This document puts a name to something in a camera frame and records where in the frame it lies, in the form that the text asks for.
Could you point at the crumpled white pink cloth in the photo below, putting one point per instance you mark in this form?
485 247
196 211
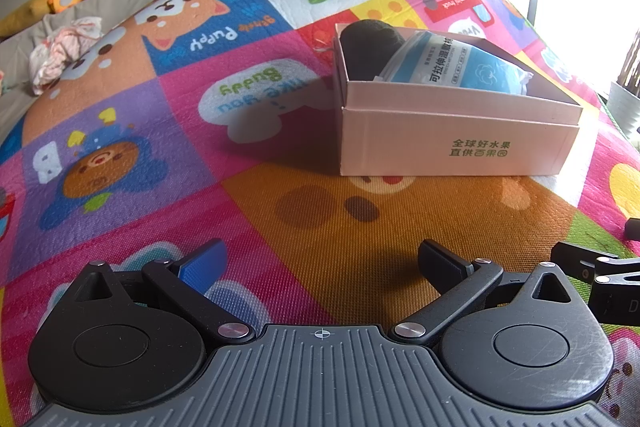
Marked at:
60 52

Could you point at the black plush toy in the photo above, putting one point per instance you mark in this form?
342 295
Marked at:
367 49

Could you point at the yellow plush pillow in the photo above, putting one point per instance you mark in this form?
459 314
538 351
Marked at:
22 17

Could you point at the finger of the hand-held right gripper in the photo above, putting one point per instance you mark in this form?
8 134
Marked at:
575 264
633 229

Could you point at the pink cardboard box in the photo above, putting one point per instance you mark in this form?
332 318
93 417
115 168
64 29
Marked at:
450 147

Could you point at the blue wipes packet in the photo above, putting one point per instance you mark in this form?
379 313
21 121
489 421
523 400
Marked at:
465 67

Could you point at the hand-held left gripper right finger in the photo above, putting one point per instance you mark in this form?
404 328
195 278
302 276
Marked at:
442 264

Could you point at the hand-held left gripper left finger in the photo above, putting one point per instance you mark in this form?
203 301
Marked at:
200 264

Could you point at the colourful cartoon play mat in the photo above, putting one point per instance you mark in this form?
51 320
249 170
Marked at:
175 197

